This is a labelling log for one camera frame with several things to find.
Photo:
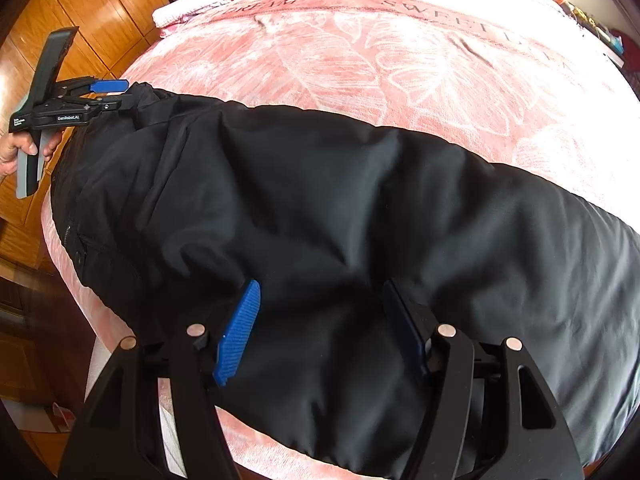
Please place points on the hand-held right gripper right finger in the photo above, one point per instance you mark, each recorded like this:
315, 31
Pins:
405, 330

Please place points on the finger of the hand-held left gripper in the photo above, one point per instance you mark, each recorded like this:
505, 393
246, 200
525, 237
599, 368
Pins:
112, 105
112, 86

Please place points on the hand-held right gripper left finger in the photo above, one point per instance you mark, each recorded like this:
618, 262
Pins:
240, 330

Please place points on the black jacket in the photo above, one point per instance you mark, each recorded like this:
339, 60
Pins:
300, 200

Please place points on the person's left hand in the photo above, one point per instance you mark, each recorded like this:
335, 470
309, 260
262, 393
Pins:
12, 152

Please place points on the wooden wardrobe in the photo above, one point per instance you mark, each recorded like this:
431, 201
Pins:
75, 5

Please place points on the white knitted folded cloth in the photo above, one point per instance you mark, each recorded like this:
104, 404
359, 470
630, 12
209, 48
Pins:
185, 10

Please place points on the bed with pink blanket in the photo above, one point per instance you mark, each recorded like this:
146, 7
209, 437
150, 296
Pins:
400, 60

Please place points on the cluttered nightstand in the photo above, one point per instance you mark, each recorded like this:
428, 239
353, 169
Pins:
595, 30

